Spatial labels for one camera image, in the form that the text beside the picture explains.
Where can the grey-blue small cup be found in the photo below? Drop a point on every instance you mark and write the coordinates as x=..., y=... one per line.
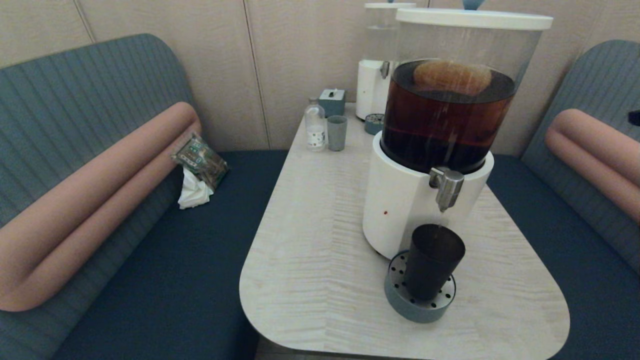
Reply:
x=336, y=134

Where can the clear plastic water bottle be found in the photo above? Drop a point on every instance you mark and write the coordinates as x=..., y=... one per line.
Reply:
x=315, y=130

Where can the small blue drip tray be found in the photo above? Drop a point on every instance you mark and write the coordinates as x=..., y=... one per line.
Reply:
x=374, y=124

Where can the dark grey tall cup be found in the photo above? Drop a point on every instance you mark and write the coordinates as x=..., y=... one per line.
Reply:
x=430, y=265

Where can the empty white beverage dispenser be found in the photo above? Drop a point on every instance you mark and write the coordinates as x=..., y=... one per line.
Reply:
x=370, y=85

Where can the blue perforated drip tray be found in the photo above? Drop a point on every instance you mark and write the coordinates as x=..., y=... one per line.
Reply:
x=415, y=311

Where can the printed plastic tissue packet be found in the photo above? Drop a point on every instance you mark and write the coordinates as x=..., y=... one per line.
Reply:
x=200, y=160

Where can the large tea beverage dispenser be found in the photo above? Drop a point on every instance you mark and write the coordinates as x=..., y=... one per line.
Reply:
x=410, y=210

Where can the blue tissue box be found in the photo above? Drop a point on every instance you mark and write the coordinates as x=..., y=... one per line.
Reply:
x=331, y=102

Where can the teal upholstered bench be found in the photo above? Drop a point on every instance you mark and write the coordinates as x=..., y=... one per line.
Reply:
x=175, y=280
x=590, y=280

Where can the crumpled white tissue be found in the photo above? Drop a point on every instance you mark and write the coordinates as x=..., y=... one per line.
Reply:
x=192, y=192

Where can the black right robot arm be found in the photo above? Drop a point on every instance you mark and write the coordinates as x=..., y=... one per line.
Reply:
x=635, y=118

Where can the pink bolster cushion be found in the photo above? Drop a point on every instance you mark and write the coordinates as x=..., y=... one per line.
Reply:
x=100, y=180
x=595, y=150

